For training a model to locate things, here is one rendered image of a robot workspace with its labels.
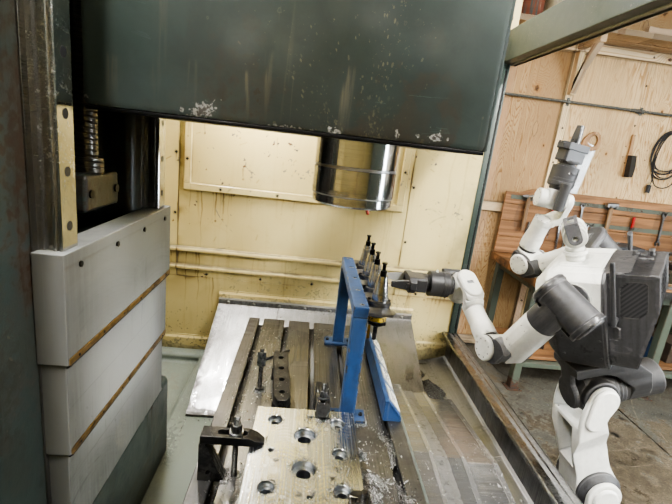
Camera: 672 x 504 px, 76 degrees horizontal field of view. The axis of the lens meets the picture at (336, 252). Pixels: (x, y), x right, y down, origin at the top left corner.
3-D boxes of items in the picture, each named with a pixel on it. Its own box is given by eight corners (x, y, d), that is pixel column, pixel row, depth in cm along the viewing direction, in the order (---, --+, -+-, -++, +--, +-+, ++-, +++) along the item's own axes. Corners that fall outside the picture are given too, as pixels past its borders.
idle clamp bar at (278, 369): (287, 369, 136) (288, 351, 134) (289, 422, 111) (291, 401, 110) (271, 369, 136) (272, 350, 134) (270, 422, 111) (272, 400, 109)
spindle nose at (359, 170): (306, 194, 91) (312, 136, 88) (379, 201, 94) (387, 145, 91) (316, 206, 76) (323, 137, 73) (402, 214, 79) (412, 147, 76)
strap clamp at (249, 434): (262, 472, 94) (267, 412, 90) (260, 484, 91) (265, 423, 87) (200, 468, 93) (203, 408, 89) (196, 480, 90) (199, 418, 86)
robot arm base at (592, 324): (578, 342, 115) (614, 315, 110) (565, 349, 106) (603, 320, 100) (537, 299, 122) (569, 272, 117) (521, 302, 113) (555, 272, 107)
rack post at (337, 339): (350, 340, 162) (360, 265, 154) (351, 347, 157) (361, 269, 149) (323, 338, 161) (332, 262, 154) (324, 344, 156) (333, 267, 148)
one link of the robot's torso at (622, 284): (669, 339, 132) (671, 228, 123) (655, 401, 108) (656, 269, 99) (564, 325, 152) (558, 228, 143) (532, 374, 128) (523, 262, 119)
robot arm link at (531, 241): (541, 217, 163) (519, 257, 174) (523, 220, 158) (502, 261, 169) (564, 232, 156) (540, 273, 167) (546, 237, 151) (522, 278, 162)
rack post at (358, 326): (362, 412, 119) (377, 313, 112) (365, 424, 114) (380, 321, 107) (327, 409, 118) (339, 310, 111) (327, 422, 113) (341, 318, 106)
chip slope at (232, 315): (403, 364, 207) (412, 314, 200) (446, 473, 139) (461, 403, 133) (216, 349, 200) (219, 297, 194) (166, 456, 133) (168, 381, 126)
